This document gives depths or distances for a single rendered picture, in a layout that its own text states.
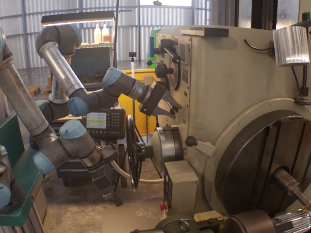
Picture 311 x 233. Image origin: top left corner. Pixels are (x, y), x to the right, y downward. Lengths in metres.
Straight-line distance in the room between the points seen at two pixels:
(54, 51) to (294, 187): 1.13
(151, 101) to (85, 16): 1.92
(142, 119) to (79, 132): 3.19
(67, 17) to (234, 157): 2.31
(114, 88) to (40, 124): 0.30
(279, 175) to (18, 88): 1.04
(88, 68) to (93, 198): 1.57
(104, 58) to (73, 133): 2.27
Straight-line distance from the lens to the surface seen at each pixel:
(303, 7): 1.37
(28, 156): 1.27
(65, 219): 2.72
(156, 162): 1.13
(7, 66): 0.77
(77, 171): 2.96
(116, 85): 0.89
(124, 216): 2.64
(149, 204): 2.76
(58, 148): 0.72
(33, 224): 1.59
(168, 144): 1.07
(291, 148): 1.06
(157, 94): 0.93
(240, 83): 0.93
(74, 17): 2.73
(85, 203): 2.85
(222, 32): 0.81
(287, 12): 1.45
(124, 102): 3.74
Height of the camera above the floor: 1.86
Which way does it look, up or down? 21 degrees down
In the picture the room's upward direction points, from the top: straight up
